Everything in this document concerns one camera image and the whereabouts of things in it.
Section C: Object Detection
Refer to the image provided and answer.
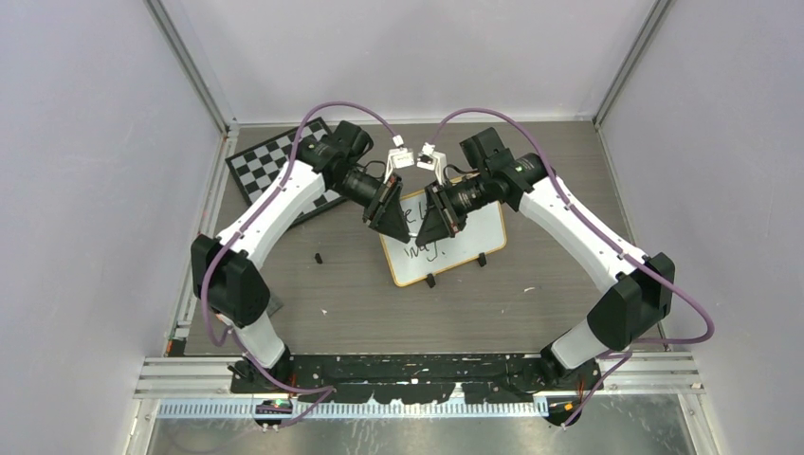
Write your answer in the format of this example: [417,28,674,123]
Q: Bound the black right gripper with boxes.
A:
[417,171,492,246]

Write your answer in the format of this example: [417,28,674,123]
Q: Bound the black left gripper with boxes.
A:
[331,169,411,243]

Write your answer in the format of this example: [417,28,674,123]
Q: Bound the yellow framed whiteboard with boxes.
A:
[379,202,507,287]

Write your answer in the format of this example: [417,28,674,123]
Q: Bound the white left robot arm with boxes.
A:
[191,121,411,392]

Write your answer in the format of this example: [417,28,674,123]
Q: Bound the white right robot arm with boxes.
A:
[415,127,675,390]

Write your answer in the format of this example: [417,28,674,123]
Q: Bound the grey studded baseplate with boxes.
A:
[265,294,284,317]

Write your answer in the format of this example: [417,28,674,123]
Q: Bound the black white chessboard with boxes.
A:
[226,128,346,228]

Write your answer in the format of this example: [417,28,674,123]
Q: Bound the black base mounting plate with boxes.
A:
[271,354,600,405]

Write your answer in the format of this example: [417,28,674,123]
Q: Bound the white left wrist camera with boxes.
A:
[383,135,415,182]

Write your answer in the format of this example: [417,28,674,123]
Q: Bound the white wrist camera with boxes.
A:
[383,135,415,182]
[415,142,447,186]

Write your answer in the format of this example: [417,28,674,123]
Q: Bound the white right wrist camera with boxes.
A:
[415,142,447,186]

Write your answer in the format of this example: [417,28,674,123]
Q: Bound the aluminium frame rail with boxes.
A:
[135,352,704,423]

